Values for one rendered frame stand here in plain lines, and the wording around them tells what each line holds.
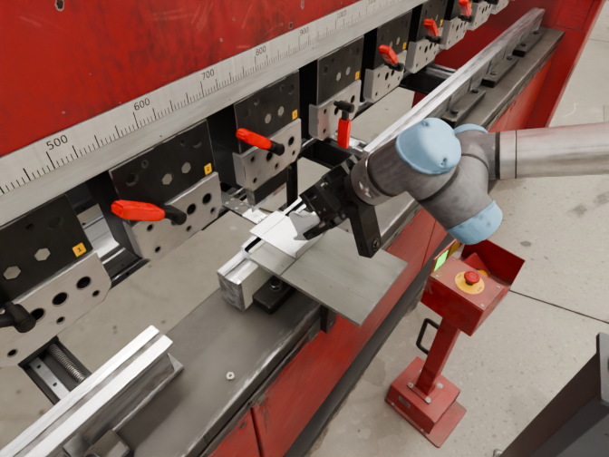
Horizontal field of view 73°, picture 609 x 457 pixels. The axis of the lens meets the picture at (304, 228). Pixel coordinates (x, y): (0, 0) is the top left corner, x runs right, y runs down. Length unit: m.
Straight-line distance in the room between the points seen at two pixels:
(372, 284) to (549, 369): 1.39
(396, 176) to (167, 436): 0.57
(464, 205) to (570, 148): 0.18
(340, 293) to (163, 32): 0.51
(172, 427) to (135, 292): 1.43
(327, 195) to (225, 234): 1.69
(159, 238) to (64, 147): 0.19
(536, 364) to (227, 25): 1.82
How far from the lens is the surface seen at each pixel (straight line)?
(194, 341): 0.89
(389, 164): 0.58
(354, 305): 0.76
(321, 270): 0.81
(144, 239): 0.59
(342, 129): 0.83
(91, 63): 0.48
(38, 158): 0.48
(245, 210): 0.93
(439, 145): 0.56
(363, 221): 0.69
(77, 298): 0.58
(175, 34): 0.53
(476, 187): 0.62
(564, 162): 0.71
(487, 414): 1.88
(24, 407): 2.06
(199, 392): 0.84
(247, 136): 0.59
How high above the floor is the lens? 1.61
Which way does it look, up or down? 44 degrees down
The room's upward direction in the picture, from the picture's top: straight up
